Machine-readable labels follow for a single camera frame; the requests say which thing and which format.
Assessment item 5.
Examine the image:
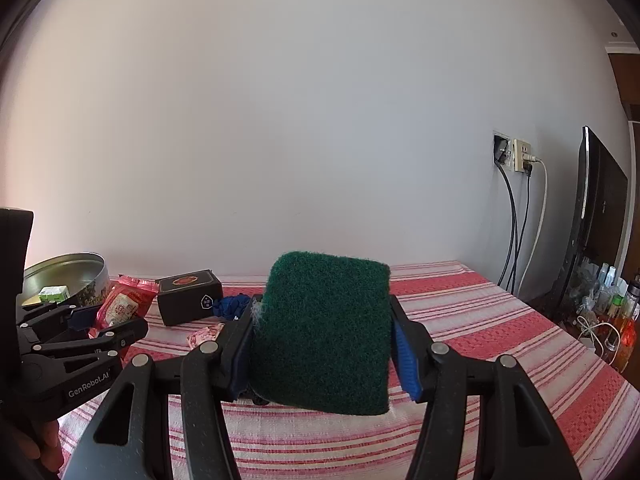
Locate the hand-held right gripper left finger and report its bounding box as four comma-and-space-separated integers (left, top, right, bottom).
60, 294, 266, 480

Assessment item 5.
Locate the red striped tablecloth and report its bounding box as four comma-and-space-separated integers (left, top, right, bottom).
57, 260, 628, 480

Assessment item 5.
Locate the person's left hand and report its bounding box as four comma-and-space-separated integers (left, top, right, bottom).
21, 417, 65, 473

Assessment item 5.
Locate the pink white candy packet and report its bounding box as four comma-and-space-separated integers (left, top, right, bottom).
186, 324, 224, 348

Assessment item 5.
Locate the blue scrunchie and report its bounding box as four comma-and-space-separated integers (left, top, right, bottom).
212, 294, 252, 321

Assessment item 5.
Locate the black box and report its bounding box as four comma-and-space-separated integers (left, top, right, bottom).
155, 270, 224, 327

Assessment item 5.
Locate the red clear snack packet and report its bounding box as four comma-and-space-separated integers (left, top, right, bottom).
90, 274, 160, 341

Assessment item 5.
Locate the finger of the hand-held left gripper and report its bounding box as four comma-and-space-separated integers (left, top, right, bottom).
30, 317, 150, 362
17, 303, 102, 344

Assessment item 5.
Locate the group of bottles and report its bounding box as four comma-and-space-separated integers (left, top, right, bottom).
575, 257, 640, 372

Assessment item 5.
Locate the round metal tin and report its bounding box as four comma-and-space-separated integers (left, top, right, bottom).
22, 252, 112, 311

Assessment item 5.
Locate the white cable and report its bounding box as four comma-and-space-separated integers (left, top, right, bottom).
515, 156, 549, 297

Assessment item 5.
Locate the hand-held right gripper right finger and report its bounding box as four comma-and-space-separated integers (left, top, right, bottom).
387, 294, 583, 480

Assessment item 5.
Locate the green scouring pad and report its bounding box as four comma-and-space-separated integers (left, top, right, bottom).
250, 251, 392, 417

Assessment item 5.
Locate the white wall power socket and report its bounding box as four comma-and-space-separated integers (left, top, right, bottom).
511, 138, 534, 176

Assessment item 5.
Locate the black flat monitor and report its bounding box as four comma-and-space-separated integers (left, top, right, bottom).
552, 126, 629, 322

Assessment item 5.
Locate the black cable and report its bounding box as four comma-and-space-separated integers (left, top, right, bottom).
495, 160, 518, 292
506, 174, 532, 293

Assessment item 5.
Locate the wooden door frame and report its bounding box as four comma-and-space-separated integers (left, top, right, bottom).
605, 44, 640, 126

